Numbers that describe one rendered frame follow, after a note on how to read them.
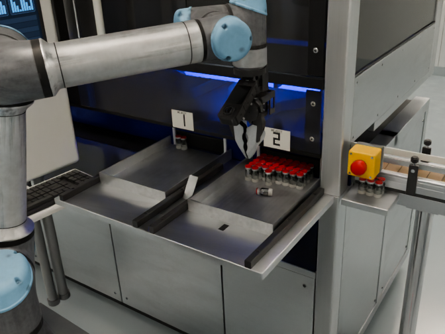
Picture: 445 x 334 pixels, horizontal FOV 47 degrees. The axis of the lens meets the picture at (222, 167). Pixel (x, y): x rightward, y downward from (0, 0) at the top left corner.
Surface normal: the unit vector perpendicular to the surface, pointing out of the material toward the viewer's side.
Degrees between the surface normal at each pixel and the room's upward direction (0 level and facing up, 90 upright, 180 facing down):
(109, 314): 0
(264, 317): 90
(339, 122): 90
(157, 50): 85
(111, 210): 0
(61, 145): 90
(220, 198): 0
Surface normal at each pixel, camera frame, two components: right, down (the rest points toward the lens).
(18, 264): 0.00, -0.84
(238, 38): 0.34, 0.39
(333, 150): -0.55, 0.38
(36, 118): 0.75, 0.26
